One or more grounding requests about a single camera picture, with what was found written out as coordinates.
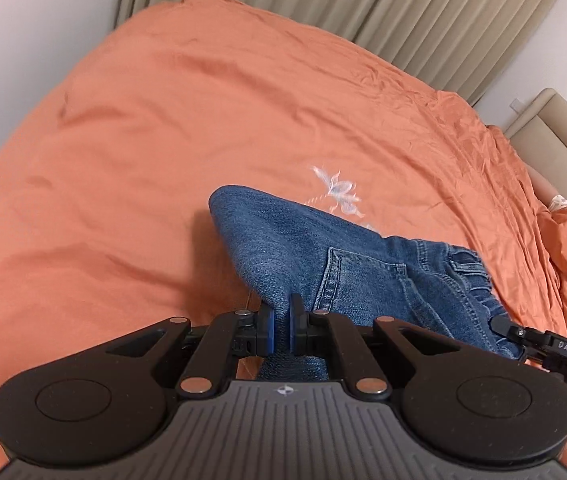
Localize beige bed headboard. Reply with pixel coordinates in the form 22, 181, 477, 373
505, 87, 567, 212

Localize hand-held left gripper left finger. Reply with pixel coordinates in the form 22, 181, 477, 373
106, 300, 277, 396

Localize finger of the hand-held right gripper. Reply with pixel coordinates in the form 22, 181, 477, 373
490, 312, 548, 362

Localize orange bed blanket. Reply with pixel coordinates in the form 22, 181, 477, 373
0, 0, 567, 480

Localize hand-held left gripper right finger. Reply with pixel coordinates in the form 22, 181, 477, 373
288, 293, 445, 396

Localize beige curtain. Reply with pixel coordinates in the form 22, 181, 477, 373
114, 0, 567, 107

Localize blue denim pants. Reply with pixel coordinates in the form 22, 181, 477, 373
208, 185, 528, 384

